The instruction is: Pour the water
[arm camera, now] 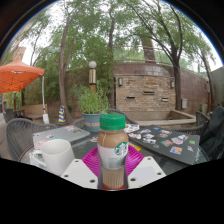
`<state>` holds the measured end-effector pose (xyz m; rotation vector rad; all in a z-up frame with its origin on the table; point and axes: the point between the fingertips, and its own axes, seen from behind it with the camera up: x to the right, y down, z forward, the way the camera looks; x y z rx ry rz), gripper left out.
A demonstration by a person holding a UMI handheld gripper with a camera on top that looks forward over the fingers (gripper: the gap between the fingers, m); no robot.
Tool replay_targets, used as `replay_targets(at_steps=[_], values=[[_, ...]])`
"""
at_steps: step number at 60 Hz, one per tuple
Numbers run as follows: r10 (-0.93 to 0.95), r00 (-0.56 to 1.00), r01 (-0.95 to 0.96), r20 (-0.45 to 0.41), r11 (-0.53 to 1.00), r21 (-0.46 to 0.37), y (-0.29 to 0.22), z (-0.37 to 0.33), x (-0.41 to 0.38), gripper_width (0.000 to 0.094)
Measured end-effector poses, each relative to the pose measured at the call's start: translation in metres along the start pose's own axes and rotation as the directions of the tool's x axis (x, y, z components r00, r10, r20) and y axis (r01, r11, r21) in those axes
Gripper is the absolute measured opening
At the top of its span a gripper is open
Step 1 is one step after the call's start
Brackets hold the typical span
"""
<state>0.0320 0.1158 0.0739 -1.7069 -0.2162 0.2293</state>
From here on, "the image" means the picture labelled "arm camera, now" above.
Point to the green-capped coffee drink bottle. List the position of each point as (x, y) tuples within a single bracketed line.
[(112, 145)]

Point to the white sticker sheet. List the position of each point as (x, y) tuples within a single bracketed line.
[(131, 128)]

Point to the black jacket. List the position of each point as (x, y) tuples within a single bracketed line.
[(215, 131)]

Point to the orange canopy tent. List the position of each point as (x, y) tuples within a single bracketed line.
[(16, 75)]

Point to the flat round red coaster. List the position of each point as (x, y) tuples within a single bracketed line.
[(104, 188)]

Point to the yellow blue striped bollard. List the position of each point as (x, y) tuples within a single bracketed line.
[(61, 114)]

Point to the black laptop with stickers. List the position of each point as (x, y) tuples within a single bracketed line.
[(166, 143)]

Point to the grey woven patio chair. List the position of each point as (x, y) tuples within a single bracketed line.
[(20, 130)]

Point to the dark lounge chair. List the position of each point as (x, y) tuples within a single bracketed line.
[(11, 115)]

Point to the small yellow sticker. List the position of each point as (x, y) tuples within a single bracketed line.
[(137, 148)]

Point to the grey wall utility box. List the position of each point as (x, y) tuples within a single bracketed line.
[(184, 103)]

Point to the wooden lamp post, globe light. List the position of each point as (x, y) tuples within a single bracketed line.
[(92, 78)]

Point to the wall lantern light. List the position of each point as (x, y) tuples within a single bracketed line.
[(172, 84), (120, 81)]

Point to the green plant in blue pot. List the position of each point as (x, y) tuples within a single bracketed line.
[(92, 106)]

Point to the grey patio chair under jacket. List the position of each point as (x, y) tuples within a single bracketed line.
[(201, 119)]

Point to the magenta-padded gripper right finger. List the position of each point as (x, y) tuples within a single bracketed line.
[(146, 171)]

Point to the wooden bench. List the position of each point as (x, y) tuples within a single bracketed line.
[(33, 111)]

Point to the grey laptop with stickers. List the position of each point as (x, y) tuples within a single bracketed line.
[(61, 133)]

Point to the white ceramic mug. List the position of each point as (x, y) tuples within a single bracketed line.
[(56, 156)]

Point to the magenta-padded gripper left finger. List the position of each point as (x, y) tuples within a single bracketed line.
[(79, 173)]

